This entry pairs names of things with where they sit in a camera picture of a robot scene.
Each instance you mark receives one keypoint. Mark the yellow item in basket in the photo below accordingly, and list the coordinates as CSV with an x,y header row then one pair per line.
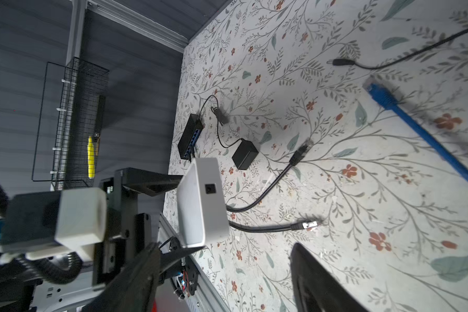
x,y
91,158

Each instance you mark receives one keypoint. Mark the small black power adapter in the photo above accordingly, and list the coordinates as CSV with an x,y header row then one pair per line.
x,y
244,155

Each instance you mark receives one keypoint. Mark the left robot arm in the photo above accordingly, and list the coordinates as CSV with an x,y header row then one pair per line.
x,y
61,269

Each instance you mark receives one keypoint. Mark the black wire wall basket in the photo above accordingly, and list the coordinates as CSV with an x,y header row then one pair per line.
x,y
71,109

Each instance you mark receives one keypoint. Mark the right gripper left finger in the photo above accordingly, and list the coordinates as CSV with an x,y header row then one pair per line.
x,y
134,288

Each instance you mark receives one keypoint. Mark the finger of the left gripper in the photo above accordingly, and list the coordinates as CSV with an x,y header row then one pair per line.
x,y
170,258

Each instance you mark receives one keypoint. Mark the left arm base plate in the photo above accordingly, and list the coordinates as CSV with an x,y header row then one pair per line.
x,y
183,276

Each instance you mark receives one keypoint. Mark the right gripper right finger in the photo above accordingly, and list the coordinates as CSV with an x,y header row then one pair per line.
x,y
314,287

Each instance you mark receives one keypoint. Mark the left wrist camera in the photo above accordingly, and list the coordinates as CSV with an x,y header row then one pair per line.
x,y
46,224

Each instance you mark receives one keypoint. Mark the white box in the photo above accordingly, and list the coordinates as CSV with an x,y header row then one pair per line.
x,y
202,213

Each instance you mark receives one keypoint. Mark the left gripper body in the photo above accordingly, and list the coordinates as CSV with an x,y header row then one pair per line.
x,y
127,230

